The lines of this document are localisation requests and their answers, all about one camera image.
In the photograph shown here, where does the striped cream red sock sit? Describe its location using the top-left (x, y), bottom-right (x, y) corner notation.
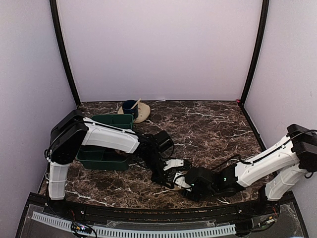
top-left (171, 186), bottom-right (180, 191)

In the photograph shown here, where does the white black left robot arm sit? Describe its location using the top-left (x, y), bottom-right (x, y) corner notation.
top-left (44, 110), bottom-right (174, 216)

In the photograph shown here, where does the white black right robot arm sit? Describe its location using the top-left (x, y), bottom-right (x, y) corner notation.
top-left (183, 124), bottom-right (317, 215)

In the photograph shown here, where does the tan brown sock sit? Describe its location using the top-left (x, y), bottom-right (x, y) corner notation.
top-left (115, 150), bottom-right (130, 157)

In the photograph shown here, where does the cream ceramic saucer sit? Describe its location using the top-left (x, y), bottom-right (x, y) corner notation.
top-left (118, 102), bottom-right (151, 124)

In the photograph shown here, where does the green plastic divided tray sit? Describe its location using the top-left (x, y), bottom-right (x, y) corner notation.
top-left (77, 114), bottom-right (133, 171)

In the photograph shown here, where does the blue enamel mug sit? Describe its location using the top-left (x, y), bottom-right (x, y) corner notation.
top-left (122, 100), bottom-right (138, 118)

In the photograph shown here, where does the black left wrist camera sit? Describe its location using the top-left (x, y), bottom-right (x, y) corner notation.
top-left (163, 159), bottom-right (184, 171)

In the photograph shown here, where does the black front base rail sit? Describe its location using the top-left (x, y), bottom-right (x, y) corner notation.
top-left (24, 193), bottom-right (298, 225)

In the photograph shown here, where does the white slotted cable duct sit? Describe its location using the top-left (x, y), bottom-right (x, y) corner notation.
top-left (31, 212), bottom-right (237, 238)

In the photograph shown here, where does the black left corner post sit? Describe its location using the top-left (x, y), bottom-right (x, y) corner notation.
top-left (49, 0), bottom-right (81, 107)

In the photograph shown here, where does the black corner post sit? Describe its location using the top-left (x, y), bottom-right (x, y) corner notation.
top-left (49, 0), bottom-right (81, 107)
top-left (239, 0), bottom-right (269, 108)

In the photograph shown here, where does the black right corner post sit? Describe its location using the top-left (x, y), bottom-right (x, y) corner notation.
top-left (239, 0), bottom-right (269, 108)

